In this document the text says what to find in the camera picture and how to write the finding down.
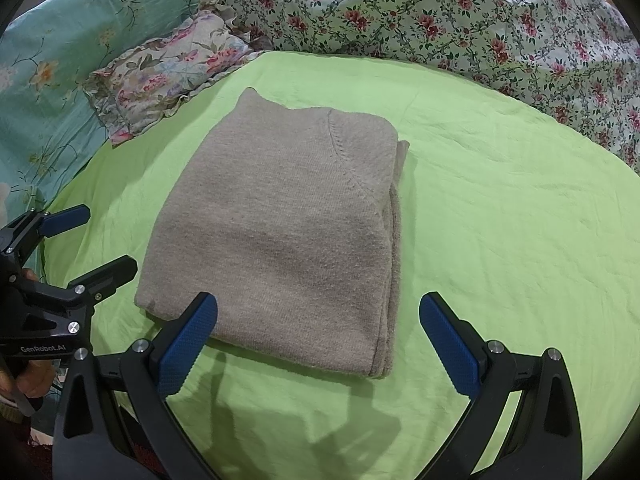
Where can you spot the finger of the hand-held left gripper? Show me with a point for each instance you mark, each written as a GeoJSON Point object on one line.
{"type": "Point", "coordinates": [65, 221]}
{"type": "Point", "coordinates": [110, 275]}

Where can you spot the teal floral pillow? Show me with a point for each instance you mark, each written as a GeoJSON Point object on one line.
{"type": "Point", "coordinates": [50, 70]}

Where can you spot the person's left hand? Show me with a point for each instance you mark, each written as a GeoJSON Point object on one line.
{"type": "Point", "coordinates": [37, 377]}

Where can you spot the rose print floral blanket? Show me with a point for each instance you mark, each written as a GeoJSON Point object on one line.
{"type": "Point", "coordinates": [450, 10]}

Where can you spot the ruffled floral pillow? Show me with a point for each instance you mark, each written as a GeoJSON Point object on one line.
{"type": "Point", "coordinates": [165, 70]}

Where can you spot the green bed sheet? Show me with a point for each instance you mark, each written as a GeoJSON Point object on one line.
{"type": "Point", "coordinates": [500, 235]}

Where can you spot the beige knitted sweater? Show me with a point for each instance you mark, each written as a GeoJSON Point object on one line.
{"type": "Point", "coordinates": [280, 220]}

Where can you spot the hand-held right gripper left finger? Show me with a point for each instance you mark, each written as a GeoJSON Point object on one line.
{"type": "Point", "coordinates": [190, 340]}

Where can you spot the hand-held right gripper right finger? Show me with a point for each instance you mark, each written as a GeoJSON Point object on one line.
{"type": "Point", "coordinates": [450, 345]}

